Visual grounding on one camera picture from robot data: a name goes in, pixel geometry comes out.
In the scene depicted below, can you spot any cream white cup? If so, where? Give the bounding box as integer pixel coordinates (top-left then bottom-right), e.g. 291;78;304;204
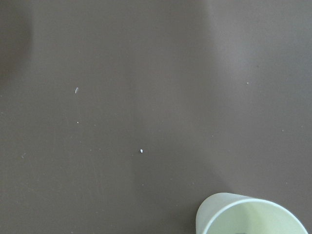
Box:
195;193;307;234

